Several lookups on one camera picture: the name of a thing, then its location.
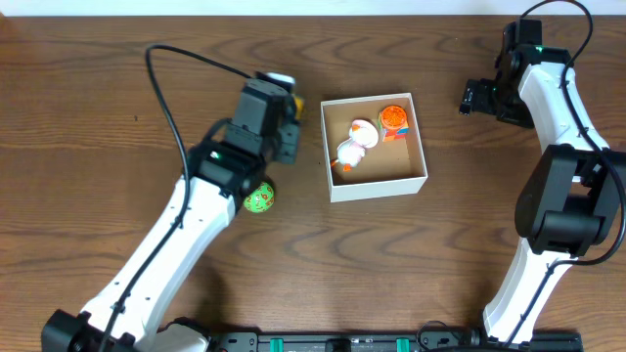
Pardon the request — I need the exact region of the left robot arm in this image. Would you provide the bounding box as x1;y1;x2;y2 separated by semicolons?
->
41;72;303;351

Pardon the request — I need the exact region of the orange round disc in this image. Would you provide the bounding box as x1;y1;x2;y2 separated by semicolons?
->
380;106;408;130

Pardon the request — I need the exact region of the white cardboard box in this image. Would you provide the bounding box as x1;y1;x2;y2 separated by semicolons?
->
321;93;428;202

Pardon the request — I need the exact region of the white toy duck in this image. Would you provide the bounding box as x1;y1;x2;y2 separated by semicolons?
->
330;119;380;172

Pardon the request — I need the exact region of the green numbered ball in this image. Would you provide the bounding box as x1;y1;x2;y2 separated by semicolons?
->
244;182;275;213

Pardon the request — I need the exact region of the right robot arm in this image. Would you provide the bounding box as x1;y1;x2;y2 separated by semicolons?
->
460;17;625;348

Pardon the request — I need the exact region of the grey yellow toy truck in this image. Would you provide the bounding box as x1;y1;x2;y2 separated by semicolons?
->
292;95;304;121

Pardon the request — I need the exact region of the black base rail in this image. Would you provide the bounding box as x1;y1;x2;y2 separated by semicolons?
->
208;327;584;352

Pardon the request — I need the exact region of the colourful puzzle cube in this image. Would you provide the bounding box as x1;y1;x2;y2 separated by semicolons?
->
378;117;409;142

